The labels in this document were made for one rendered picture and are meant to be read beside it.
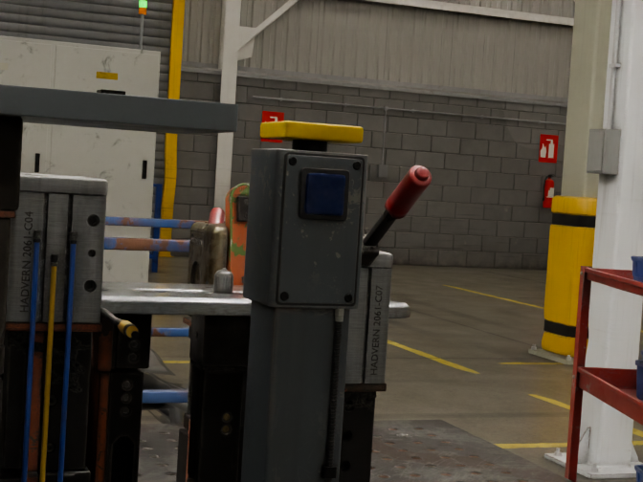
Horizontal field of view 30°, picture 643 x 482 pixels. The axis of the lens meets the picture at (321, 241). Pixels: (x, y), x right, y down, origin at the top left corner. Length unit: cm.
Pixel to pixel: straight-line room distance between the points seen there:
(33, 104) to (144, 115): 7
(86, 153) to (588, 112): 366
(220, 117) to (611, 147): 422
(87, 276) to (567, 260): 728
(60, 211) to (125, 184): 822
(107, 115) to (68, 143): 833
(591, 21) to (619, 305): 358
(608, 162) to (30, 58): 520
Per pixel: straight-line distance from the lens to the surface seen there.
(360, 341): 105
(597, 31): 822
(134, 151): 919
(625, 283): 340
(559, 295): 823
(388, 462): 184
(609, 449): 509
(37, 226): 96
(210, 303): 112
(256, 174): 88
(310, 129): 85
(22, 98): 76
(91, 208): 96
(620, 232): 497
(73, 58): 913
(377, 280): 105
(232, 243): 135
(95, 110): 77
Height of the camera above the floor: 112
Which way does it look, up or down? 3 degrees down
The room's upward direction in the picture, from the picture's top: 4 degrees clockwise
